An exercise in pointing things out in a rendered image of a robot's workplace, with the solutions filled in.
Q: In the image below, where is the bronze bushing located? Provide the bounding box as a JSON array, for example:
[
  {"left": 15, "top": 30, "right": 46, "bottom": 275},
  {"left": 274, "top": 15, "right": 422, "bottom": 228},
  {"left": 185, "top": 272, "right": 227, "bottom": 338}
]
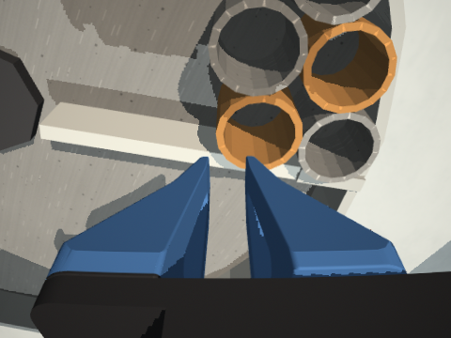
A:
[
  {"left": 299, "top": 14, "right": 397, "bottom": 114},
  {"left": 216, "top": 84, "right": 303, "bottom": 170}
]

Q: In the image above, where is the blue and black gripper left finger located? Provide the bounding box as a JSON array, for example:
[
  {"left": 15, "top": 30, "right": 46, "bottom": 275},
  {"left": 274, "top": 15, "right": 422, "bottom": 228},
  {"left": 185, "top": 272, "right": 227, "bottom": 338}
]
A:
[{"left": 46, "top": 157, "right": 210, "bottom": 278}]

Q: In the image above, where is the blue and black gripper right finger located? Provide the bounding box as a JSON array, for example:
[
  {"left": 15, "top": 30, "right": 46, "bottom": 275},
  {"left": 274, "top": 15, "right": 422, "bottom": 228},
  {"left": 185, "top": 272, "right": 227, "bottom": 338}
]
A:
[{"left": 245, "top": 156, "right": 408, "bottom": 278}]

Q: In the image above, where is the grey metal ring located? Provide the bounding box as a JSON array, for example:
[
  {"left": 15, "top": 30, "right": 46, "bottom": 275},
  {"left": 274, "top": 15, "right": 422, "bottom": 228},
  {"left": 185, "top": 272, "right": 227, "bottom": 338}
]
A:
[
  {"left": 293, "top": 87, "right": 381, "bottom": 183},
  {"left": 291, "top": 0, "right": 380, "bottom": 25},
  {"left": 208, "top": 0, "right": 308, "bottom": 97}
]

